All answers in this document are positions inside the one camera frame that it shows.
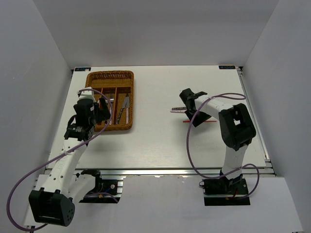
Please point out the pink handled knife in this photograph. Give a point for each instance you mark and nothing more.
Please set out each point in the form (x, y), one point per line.
(125, 106)

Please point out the blue label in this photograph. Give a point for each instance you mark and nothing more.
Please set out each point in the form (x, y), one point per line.
(81, 69)
(226, 67)

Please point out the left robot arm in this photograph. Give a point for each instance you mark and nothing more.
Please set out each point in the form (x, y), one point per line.
(54, 203)

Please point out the wicker cutlery tray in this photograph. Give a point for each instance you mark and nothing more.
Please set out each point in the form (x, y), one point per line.
(120, 82)

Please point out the pink handled fork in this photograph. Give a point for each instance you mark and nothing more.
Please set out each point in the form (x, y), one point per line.
(111, 98)

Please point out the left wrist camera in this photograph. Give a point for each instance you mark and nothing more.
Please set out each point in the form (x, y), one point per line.
(86, 95)

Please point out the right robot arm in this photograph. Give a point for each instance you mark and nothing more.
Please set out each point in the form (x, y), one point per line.
(236, 127)

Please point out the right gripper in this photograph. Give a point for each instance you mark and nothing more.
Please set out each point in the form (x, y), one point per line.
(198, 121)

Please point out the pink handled spoon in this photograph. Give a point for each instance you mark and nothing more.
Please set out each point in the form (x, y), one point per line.
(178, 111)

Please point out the blue label left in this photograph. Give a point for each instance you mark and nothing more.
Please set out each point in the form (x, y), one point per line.
(81, 69)

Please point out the dark handled spoon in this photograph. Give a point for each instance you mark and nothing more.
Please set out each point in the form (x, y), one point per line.
(178, 108)

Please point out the blue label right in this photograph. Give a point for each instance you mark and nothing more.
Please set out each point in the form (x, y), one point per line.
(226, 67)

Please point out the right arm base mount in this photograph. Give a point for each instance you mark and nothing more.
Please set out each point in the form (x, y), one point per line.
(216, 193)

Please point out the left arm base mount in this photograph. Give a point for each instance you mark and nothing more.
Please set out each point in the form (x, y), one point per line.
(104, 191)

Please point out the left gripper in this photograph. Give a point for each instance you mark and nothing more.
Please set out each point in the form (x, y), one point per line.
(103, 114)

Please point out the orange chopstick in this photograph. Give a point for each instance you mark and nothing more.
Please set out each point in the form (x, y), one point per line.
(188, 121)

